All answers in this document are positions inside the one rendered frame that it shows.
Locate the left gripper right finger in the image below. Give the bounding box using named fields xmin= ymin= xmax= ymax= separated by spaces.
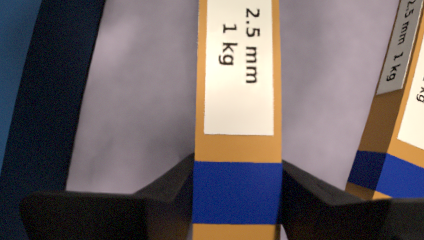
xmin=281 ymin=158 xmax=424 ymax=240

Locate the tan welding electrode pack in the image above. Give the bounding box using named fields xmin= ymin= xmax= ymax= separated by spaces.
xmin=192 ymin=0 xmax=283 ymax=240

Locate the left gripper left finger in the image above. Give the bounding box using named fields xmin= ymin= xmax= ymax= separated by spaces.
xmin=19 ymin=153 xmax=195 ymax=240

